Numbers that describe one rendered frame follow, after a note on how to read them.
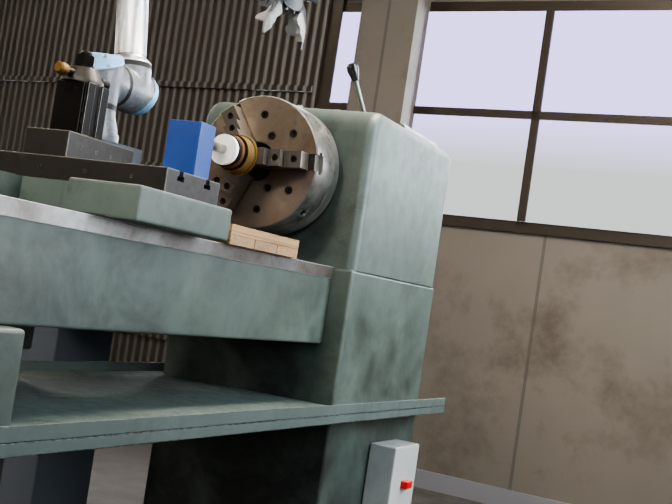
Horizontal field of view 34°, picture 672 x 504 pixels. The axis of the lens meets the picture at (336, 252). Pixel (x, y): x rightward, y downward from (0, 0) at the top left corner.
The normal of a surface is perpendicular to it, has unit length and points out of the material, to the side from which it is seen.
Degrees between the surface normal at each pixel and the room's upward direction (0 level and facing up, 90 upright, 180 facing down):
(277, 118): 90
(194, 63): 90
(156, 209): 90
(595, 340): 90
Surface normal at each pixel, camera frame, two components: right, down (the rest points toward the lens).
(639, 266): -0.50, -0.11
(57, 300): 0.90, 0.11
